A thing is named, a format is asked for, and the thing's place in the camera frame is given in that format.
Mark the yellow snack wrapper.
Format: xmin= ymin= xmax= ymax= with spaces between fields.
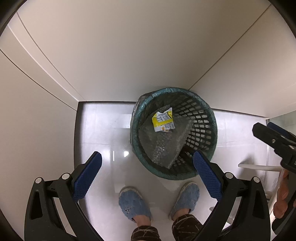
xmin=152 ymin=108 xmax=175 ymax=132

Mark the right blue slipper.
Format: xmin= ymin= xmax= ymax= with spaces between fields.
xmin=169 ymin=182 xmax=200 ymax=221

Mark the blue slipper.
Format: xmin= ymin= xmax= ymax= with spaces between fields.
xmin=169 ymin=182 xmax=200 ymax=221
xmin=118 ymin=187 xmax=152 ymax=222

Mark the green mesh trash bin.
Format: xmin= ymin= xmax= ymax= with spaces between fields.
xmin=130 ymin=88 xmax=218 ymax=180

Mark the person right hand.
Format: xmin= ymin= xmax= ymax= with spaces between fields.
xmin=273 ymin=169 xmax=289 ymax=218

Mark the left blue slipper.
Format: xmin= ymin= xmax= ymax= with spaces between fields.
xmin=118 ymin=187 xmax=152 ymax=222

